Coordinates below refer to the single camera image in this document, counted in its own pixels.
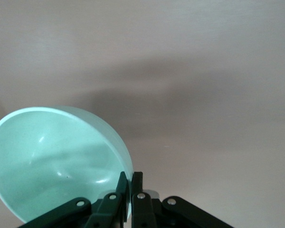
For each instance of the pale green bowl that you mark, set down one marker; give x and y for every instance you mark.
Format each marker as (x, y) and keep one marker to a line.
(50, 154)

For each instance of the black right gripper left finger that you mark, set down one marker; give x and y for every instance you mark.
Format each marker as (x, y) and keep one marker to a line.
(102, 211)

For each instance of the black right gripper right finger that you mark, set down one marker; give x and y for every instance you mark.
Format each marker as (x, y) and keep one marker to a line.
(145, 211)

